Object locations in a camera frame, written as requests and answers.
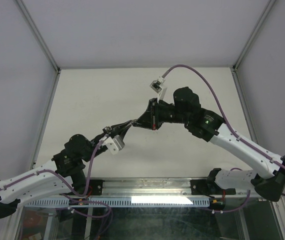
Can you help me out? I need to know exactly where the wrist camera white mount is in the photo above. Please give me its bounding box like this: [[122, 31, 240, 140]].
[[149, 76, 167, 102], [102, 127, 125, 155]]

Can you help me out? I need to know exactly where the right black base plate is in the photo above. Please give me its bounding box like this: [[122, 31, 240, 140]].
[[190, 179, 236, 198]]

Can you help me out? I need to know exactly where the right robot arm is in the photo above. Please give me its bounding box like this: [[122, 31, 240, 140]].
[[133, 87, 285, 202]]

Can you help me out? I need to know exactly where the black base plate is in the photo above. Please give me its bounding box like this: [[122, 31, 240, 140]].
[[190, 179, 236, 198], [72, 179, 104, 198]]

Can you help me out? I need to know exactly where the white slotted cable duct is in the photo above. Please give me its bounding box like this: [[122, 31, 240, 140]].
[[26, 195, 210, 208]]

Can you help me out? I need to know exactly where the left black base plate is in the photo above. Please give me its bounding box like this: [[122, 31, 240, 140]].
[[72, 179, 104, 198]]

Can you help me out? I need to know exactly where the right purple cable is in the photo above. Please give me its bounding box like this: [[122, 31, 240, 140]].
[[161, 64, 285, 214]]

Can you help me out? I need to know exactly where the aluminium frame post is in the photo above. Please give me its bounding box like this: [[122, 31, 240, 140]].
[[232, 0, 278, 176], [13, 0, 61, 170]]

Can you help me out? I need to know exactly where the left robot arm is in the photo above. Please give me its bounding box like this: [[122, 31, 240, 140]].
[[0, 120, 134, 219]]

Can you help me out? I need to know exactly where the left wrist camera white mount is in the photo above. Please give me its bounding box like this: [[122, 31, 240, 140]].
[[102, 127, 125, 155]]

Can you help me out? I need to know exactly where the aluminium mounting rail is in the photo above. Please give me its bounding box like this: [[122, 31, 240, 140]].
[[14, 176, 282, 200]]

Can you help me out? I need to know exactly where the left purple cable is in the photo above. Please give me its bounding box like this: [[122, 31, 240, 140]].
[[0, 136, 113, 221]]

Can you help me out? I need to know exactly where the left aluminium frame post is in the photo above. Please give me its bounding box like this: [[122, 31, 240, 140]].
[[13, 0, 61, 170]]

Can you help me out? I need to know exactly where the right aluminium frame post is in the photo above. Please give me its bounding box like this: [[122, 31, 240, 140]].
[[232, 0, 278, 176]]

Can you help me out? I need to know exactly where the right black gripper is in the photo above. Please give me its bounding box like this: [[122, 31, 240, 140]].
[[133, 98, 190, 131]]

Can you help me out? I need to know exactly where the purple cable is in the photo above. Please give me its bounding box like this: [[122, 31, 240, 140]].
[[0, 136, 113, 221], [161, 64, 285, 214]]

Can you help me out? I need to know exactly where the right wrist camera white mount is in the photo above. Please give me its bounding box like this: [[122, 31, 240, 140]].
[[149, 76, 167, 102]]

